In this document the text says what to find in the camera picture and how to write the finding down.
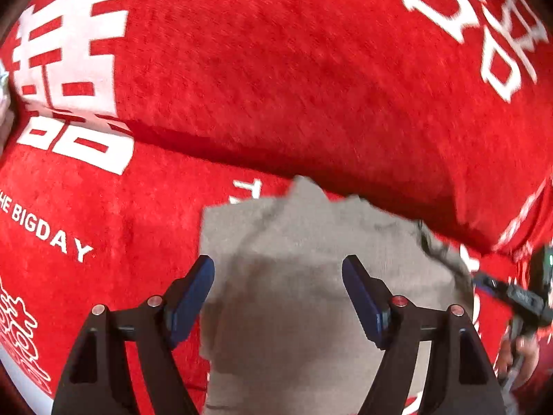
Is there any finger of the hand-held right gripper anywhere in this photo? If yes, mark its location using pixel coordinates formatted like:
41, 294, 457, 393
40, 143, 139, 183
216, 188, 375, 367
472, 270, 546, 327

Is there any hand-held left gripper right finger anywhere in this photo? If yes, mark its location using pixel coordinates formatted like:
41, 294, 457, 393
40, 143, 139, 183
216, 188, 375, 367
341, 255, 506, 415

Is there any white patterned cloth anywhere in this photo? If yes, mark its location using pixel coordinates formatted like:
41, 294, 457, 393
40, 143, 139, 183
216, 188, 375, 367
0, 63, 16, 150

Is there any red printed blanket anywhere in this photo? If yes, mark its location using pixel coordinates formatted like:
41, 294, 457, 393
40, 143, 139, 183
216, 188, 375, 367
0, 0, 553, 415

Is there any grey knit sweater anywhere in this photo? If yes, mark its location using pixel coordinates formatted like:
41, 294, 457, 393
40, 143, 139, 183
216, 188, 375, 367
199, 175, 476, 415

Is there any person's right hand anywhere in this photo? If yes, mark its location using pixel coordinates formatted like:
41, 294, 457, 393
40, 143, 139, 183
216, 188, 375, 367
496, 335, 541, 392

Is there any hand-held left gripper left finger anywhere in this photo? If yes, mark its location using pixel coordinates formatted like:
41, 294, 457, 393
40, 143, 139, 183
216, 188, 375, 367
51, 255, 215, 415

